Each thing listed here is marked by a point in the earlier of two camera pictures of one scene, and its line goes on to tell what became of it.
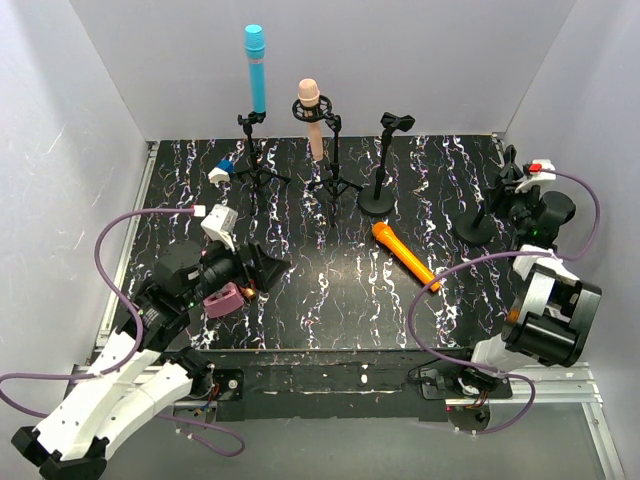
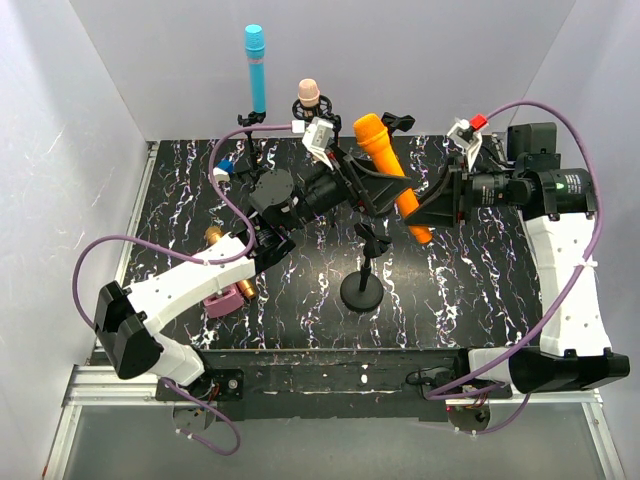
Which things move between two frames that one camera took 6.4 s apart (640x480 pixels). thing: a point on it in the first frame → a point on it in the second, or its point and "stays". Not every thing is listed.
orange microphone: (404, 255) → (374, 137)
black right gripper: (513, 186) → (460, 193)
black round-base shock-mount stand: (481, 228) → (363, 292)
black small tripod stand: (314, 114) stays
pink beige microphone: (308, 95) stays
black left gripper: (255, 265) → (350, 179)
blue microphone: (255, 49) stays
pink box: (224, 301) stays
